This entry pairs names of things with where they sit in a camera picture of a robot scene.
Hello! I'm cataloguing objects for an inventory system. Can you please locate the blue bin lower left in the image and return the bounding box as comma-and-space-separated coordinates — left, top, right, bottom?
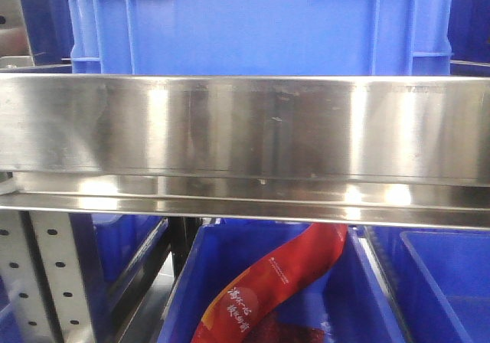
69, 214, 169, 342

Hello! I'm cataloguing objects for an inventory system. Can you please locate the blue bin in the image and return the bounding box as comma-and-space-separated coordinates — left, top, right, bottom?
69, 214, 169, 342
366, 227, 489, 342
158, 219, 404, 342

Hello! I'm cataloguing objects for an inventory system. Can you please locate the blue bin lower middle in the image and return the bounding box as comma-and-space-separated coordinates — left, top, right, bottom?
158, 219, 404, 342

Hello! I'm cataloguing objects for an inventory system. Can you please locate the blue bin lower right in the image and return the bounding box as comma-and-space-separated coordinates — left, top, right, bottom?
366, 227, 489, 342

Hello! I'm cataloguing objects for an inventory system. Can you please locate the red printed snack bag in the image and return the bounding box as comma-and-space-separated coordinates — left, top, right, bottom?
191, 223, 348, 342

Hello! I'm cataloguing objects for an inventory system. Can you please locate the light blue plastic crate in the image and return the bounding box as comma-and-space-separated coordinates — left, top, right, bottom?
69, 0, 452, 76

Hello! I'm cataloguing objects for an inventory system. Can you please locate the perforated metal shelf upright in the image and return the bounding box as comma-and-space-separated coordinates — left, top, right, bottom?
1, 210, 93, 342

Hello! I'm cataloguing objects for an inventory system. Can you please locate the stainless steel shelf rail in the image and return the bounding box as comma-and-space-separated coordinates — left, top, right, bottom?
1, 73, 489, 229

